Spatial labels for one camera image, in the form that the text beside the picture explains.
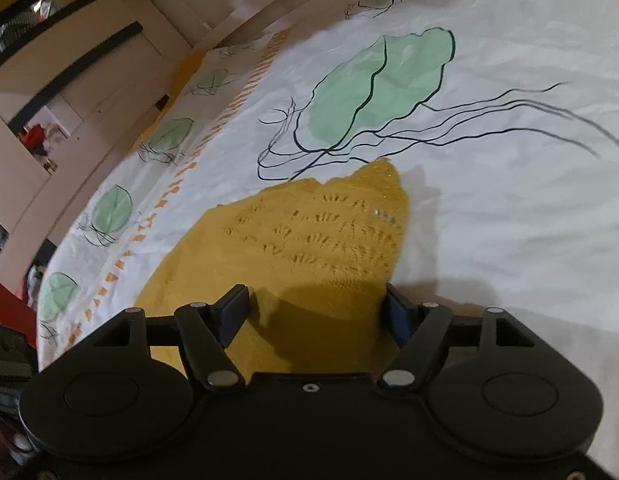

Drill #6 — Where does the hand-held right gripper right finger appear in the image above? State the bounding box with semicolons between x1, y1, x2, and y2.
379;283;536;391

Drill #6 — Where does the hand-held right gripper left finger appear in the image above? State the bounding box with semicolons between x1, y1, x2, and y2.
88;284;251;392

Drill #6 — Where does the mustard yellow knit sweater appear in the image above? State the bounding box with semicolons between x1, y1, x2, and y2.
133;157;413;378

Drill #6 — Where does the white jellyfish print blanket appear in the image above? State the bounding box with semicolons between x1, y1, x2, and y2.
35;0;619;463

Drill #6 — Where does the yellow bed sheet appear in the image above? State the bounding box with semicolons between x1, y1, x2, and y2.
134;50;210;146

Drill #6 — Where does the red object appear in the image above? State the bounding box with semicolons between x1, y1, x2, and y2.
16;124;49;157

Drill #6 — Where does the wooden bed frame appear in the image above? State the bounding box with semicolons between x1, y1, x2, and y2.
0;0;390;281

